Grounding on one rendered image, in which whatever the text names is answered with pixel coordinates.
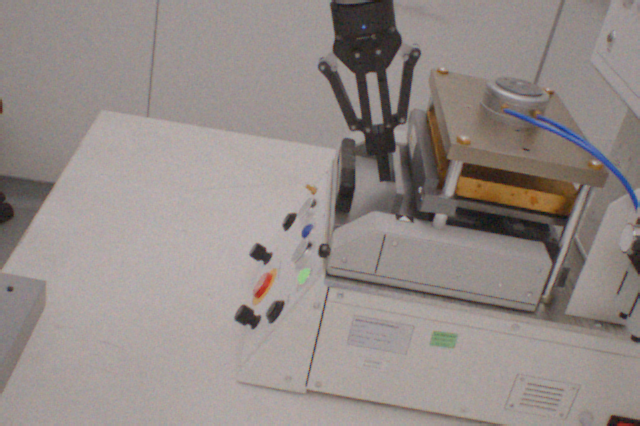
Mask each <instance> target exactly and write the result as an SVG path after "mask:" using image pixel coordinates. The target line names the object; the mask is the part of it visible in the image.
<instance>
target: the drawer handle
mask: <svg viewBox="0 0 640 426"><path fill-rule="evenodd" d="M337 164H338V165H339V181H338V194H337V199H336V203H335V210H336V211H341V212H346V213H349V212H350V209H351V205H352V200H353V196H354V190H355V140H354V139H352V138H347V137H345V138H343V140H342V143H341V147H340V151H339V156H338V161H337Z"/></svg>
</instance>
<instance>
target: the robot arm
mask: <svg viewBox="0 0 640 426"><path fill-rule="evenodd" d="M330 9H331V14H332V21H333V27H334V34H335V40H334V43H333V51H332V52H331V53H329V54H328V55H327V56H326V57H322V58H320V59H319V62H318V70H319V72H321V73H322V74H323V75H324V76H325V77H326V78H327V79H328V80H329V83H330V85H331V87H332V90H333V92H334V94H335V97H336V99H337V101H338V104H339V106H340V108H341V111H342V113H343V115H344V118H345V122H346V124H347V126H348V128H349V130H351V131H355V130H357V131H361V132H362V133H363V134H364V138H365V145H366V152H367V154H368V156H373V155H376V159H377V166H378V172H379V179H380V182H383V181H391V180H392V179H391V169H390V162H389V154H388V153H395V152H396V139H395V128H396V127H397V125H399V124H404V123H405V122H406V121H407V114H408V107H409V100H410V92H411V85H412V77H413V70H414V66H415V65H416V63H417V62H418V60H419V58H420V56H421V51H420V47H419V45H418V44H410V43H407V42H405V41H404V40H403V39H402V35H401V33H400V32H399V31H398V29H397V25H396V16H395V8H394V1H393V0H333V1H332V2H331V3H330ZM399 49H400V50H401V51H402V53H401V57H402V61H403V65H402V71H401V79H400V87H399V99H398V110H397V113H396V114H394V115H392V109H391V101H390V93H389V86H388V78H387V70H386V69H387V68H389V67H390V65H391V64H392V62H393V60H394V58H395V57H396V55H397V53H398V51H399ZM337 59H339V60H340V61H341V62H342V63H343V64H344V65H345V66H346V67H347V69H348V70H349V71H351V72H353V73H355V79H356V84H357V91H358V98H359V105H360V112H361V119H358V118H357V117H356V114H355V112H354V110H353V107H352V105H351V103H350V100H349V98H348V95H347V93H346V88H345V86H344V83H343V81H342V79H341V76H340V74H339V72H338V71H337V70H338V66H339V65H338V63H337ZM369 72H376V74H377V81H378V88H379V95H380V102H381V109H382V117H383V123H379V124H373V123H372V116H371V108H370V101H369V94H368V86H367V79H366V74H367V73H369Z"/></svg>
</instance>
